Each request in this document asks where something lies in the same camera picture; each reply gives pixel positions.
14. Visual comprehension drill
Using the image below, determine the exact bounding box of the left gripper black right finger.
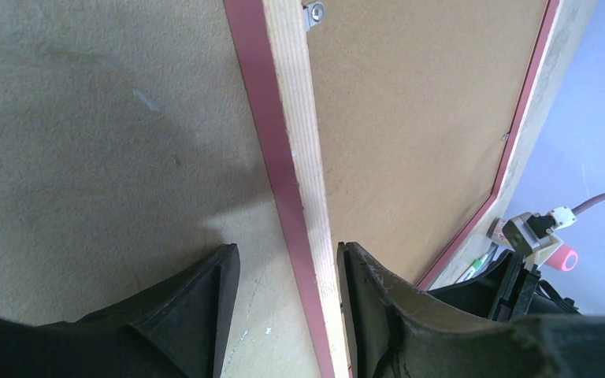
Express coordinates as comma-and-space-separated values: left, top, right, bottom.
337, 243, 605, 377

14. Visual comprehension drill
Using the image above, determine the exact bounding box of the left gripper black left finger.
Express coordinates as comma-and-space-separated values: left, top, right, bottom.
0, 244, 240, 377

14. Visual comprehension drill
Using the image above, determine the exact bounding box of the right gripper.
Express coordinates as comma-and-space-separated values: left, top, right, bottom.
429, 250, 580, 321

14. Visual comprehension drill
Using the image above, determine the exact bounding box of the brown cardboard backing board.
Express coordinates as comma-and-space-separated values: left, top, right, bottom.
307, 1, 547, 281

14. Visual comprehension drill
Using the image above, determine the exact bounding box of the pink wooden photo frame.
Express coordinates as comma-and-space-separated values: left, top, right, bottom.
223, 0, 562, 378

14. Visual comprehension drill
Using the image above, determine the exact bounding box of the green marker pen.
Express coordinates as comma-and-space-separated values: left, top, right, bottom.
455, 253, 490, 284

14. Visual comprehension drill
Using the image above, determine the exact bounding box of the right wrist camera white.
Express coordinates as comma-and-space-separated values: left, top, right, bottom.
502, 206, 579, 272

